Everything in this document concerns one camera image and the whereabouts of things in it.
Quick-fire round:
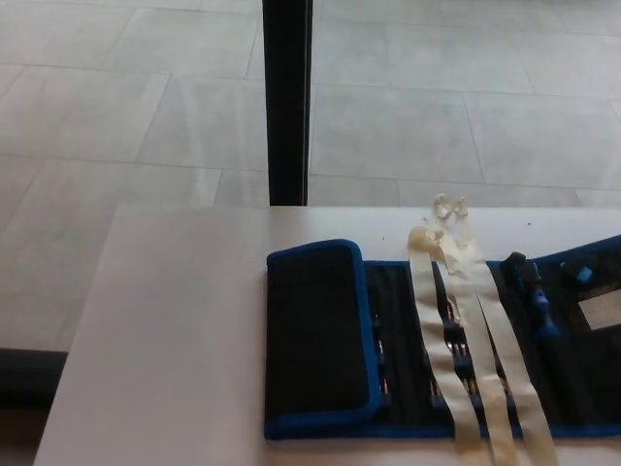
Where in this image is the black blue-trimmed fabric toolkit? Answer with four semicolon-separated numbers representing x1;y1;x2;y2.
263;236;621;441

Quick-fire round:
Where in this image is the wide beige tape strip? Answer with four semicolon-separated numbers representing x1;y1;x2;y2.
409;225;492;466

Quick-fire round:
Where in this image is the small blue plastic block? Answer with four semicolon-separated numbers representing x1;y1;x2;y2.
561;261;595;284

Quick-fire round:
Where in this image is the white paper label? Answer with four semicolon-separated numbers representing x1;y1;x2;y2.
578;292;621;333

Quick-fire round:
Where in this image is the black vertical window post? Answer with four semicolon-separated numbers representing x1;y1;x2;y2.
261;0;314;208

